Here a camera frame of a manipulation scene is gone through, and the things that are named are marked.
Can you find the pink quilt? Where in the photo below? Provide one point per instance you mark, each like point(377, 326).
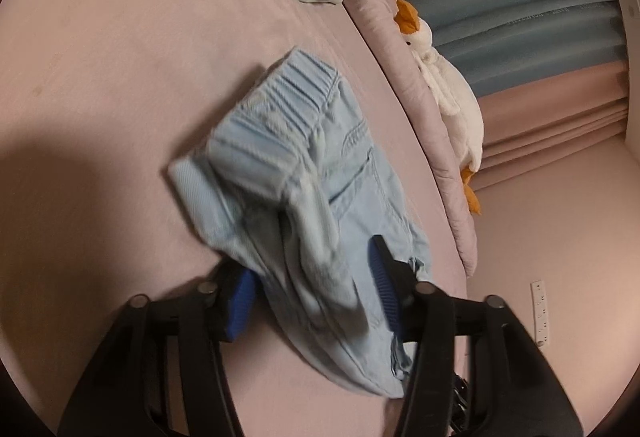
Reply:
point(400, 82)

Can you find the white wall socket strip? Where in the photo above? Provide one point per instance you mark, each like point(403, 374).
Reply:
point(541, 312)

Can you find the light blue strawberry print pants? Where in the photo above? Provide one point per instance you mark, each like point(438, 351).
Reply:
point(300, 177)

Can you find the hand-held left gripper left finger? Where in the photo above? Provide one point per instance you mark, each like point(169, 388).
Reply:
point(240, 303)

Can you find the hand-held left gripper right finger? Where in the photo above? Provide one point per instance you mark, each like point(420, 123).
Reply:
point(382, 288)

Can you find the pink curtain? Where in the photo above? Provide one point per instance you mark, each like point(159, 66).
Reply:
point(550, 132)

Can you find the blue curtain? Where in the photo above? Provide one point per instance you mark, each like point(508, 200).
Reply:
point(525, 17)

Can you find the white goose plush toy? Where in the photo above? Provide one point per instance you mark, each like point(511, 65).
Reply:
point(457, 112)

